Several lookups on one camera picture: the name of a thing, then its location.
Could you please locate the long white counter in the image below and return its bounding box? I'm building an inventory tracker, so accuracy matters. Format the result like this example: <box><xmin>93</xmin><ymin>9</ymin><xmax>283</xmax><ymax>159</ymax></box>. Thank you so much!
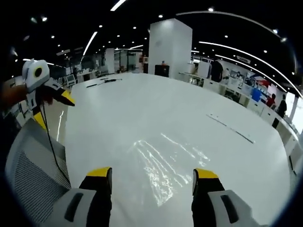
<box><xmin>178</xmin><ymin>70</ymin><xmax>303</xmax><ymax>166</ymax></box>

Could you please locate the curved ceiling light strip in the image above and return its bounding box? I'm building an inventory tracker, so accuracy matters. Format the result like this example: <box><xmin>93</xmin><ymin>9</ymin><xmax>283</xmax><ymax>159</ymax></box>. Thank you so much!
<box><xmin>110</xmin><ymin>0</ymin><xmax>129</xmax><ymax>11</ymax></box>
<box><xmin>80</xmin><ymin>31</ymin><xmax>98</xmax><ymax>63</ymax></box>

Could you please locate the grey mesh chair back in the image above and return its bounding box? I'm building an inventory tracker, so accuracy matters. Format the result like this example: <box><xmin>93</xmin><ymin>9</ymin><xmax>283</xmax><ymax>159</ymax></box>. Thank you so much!
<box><xmin>4</xmin><ymin>117</ymin><xmax>72</xmax><ymax>225</ymax></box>

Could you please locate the white box appliance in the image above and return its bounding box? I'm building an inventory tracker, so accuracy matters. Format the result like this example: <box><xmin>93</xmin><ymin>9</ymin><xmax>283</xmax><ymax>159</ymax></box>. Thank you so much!
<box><xmin>198</xmin><ymin>61</ymin><xmax>212</xmax><ymax>79</ymax></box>

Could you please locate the black cabinet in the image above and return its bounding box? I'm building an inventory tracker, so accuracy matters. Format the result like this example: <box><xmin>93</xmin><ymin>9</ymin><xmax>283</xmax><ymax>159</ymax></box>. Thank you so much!
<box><xmin>154</xmin><ymin>64</ymin><xmax>171</xmax><ymax>78</ymax></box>

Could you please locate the clear food packaging bag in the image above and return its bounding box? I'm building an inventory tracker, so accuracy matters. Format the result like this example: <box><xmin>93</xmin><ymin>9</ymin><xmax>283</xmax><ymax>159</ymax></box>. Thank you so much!
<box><xmin>127</xmin><ymin>132</ymin><xmax>211</xmax><ymax>209</ymax></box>

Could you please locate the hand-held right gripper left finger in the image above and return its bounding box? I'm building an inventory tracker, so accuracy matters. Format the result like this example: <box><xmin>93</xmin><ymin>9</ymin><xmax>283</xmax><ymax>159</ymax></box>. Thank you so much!
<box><xmin>51</xmin><ymin>166</ymin><xmax>113</xmax><ymax>227</ymax></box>

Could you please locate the blue storage box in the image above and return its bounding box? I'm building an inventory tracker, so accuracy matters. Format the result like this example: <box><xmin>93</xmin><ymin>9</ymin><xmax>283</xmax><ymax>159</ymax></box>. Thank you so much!
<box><xmin>251</xmin><ymin>87</ymin><xmax>262</xmax><ymax>101</ymax></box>

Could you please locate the white table slot strip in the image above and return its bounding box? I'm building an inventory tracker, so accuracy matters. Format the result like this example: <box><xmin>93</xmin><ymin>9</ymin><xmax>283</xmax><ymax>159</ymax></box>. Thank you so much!
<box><xmin>205</xmin><ymin>113</ymin><xmax>256</xmax><ymax>144</ymax></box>

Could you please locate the white office chair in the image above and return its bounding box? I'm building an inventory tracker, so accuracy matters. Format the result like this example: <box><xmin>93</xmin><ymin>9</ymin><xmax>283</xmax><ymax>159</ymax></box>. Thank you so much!
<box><xmin>66</xmin><ymin>75</ymin><xmax>78</xmax><ymax>87</ymax></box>

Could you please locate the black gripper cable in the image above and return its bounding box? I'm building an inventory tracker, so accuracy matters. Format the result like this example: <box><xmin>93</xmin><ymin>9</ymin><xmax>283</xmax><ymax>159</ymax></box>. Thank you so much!
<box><xmin>41</xmin><ymin>101</ymin><xmax>72</xmax><ymax>188</ymax></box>

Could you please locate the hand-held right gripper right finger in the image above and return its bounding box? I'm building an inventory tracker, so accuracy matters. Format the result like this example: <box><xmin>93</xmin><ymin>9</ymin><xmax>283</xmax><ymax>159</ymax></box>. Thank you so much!
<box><xmin>191</xmin><ymin>167</ymin><xmax>260</xmax><ymax>227</ymax></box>

